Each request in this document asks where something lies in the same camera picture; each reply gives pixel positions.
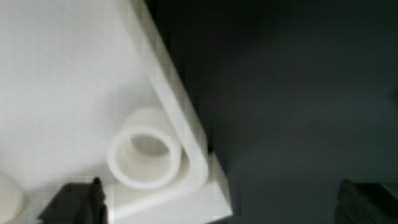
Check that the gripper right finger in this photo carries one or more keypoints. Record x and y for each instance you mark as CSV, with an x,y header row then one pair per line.
x,y
367,203

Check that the white desk top tray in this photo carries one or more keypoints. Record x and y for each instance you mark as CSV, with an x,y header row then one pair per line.
x,y
98,122

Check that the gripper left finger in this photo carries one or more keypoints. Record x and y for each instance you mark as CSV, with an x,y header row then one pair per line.
x,y
77,206

